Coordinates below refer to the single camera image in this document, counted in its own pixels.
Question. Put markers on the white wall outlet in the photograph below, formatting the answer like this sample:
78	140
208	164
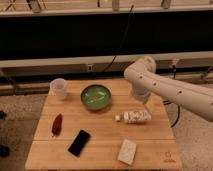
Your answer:
90	68

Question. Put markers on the wooden folding table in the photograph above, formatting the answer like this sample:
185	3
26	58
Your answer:
156	147

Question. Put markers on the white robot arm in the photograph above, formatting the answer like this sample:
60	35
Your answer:
141	75

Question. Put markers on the green ceramic bowl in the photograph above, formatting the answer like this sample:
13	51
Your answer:
95	97

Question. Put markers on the white labelled plastic bottle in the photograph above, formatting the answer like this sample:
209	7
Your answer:
134	117

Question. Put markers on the red chili pepper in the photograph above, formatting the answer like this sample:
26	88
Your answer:
56	127

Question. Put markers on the black smartphone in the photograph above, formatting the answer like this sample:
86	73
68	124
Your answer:
79	143

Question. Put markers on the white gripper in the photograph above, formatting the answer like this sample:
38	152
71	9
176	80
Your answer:
142	94

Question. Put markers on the translucent plastic cup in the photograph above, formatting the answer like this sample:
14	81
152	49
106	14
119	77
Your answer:
59	88

